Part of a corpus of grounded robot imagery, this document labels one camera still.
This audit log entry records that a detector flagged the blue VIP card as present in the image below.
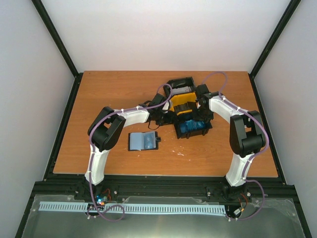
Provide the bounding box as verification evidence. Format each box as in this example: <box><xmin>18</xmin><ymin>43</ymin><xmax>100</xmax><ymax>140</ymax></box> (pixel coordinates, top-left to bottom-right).
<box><xmin>144</xmin><ymin>132</ymin><xmax>155</xmax><ymax>149</ymax></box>

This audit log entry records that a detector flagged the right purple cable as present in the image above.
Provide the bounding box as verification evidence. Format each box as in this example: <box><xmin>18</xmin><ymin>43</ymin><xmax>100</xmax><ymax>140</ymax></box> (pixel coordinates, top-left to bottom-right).
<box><xmin>202</xmin><ymin>71</ymin><xmax>270</xmax><ymax>220</ymax></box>

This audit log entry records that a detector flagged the yellow bin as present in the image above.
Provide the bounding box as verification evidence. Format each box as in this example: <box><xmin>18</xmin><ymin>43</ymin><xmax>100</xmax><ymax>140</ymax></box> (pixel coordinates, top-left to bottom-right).
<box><xmin>170</xmin><ymin>92</ymin><xmax>197</xmax><ymax>116</ymax></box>

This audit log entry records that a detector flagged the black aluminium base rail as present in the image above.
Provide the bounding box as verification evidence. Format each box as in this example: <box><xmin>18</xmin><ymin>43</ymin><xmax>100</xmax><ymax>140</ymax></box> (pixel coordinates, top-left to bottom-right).
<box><xmin>30</xmin><ymin>175</ymin><xmax>299</xmax><ymax>204</ymax></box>

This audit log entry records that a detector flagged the white cards stack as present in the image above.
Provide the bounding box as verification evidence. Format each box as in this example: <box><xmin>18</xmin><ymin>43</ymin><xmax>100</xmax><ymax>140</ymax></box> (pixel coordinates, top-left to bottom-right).
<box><xmin>171</xmin><ymin>86</ymin><xmax>192</xmax><ymax>95</ymax></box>

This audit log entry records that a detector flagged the blue cards stack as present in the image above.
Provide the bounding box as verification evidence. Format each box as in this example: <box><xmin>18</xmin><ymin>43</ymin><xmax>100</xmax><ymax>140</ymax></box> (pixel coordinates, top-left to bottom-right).
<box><xmin>179</xmin><ymin>119</ymin><xmax>206</xmax><ymax>133</ymax></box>

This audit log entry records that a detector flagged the right black frame post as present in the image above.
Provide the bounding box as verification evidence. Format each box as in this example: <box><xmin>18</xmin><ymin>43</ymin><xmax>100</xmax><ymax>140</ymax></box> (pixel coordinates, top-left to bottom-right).
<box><xmin>249</xmin><ymin>0</ymin><xmax>301</xmax><ymax>80</ymax></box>

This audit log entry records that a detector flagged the purple cable loop bottom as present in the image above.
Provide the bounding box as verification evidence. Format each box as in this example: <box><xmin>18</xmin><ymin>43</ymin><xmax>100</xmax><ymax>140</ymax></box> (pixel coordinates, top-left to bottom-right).
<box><xmin>86</xmin><ymin>203</ymin><xmax>126</xmax><ymax>222</ymax></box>

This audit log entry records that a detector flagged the black leather card holder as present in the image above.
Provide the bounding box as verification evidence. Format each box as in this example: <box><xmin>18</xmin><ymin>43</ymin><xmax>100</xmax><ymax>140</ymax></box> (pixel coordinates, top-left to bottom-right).
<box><xmin>128</xmin><ymin>131</ymin><xmax>161</xmax><ymax>151</ymax></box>

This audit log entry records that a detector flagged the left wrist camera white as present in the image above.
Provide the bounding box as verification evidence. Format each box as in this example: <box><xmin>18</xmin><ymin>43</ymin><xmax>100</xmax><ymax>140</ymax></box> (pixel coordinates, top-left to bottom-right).
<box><xmin>162</xmin><ymin>100</ymin><xmax>172</xmax><ymax>111</ymax></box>

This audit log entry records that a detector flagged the black bin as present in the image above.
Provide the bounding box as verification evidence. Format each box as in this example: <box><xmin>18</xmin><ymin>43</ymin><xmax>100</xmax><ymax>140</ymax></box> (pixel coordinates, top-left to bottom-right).
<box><xmin>174</xmin><ymin>113</ymin><xmax>212</xmax><ymax>139</ymax></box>
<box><xmin>163</xmin><ymin>77</ymin><xmax>196</xmax><ymax>97</ymax></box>

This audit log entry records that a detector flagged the black frame post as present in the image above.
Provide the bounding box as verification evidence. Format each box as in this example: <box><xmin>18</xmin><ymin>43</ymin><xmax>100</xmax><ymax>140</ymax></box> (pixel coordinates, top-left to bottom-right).
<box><xmin>249</xmin><ymin>0</ymin><xmax>301</xmax><ymax>80</ymax></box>
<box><xmin>31</xmin><ymin>0</ymin><xmax>84</xmax><ymax>77</ymax></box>

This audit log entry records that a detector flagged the light blue cable duct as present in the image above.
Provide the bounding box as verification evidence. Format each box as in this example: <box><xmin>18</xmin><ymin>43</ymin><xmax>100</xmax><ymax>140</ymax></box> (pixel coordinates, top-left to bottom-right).
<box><xmin>38</xmin><ymin>201</ymin><xmax>226</xmax><ymax>216</ymax></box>

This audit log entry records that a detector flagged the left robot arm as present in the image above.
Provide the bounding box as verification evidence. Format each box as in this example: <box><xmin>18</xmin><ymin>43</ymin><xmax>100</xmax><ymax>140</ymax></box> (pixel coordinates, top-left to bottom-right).
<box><xmin>85</xmin><ymin>96</ymin><xmax>171</xmax><ymax>200</ymax></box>

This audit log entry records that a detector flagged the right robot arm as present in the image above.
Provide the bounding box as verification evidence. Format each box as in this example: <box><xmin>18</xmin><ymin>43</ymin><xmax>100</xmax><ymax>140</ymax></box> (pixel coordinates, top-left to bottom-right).
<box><xmin>195</xmin><ymin>84</ymin><xmax>268</xmax><ymax>200</ymax></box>

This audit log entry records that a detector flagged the green led circuit board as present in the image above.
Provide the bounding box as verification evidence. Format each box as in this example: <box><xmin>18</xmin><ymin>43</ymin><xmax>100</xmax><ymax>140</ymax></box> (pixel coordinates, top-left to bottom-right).
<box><xmin>96</xmin><ymin>194</ymin><xmax>111</xmax><ymax>205</ymax></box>

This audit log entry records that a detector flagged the black cards stack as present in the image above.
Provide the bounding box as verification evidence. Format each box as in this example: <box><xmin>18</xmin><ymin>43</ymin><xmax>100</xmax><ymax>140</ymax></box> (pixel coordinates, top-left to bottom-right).
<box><xmin>173</xmin><ymin>102</ymin><xmax>197</xmax><ymax>114</ymax></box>

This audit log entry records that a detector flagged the left black frame post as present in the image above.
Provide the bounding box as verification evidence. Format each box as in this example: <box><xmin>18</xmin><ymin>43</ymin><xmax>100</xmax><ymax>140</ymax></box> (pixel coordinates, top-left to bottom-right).
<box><xmin>31</xmin><ymin>0</ymin><xmax>84</xmax><ymax>77</ymax></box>

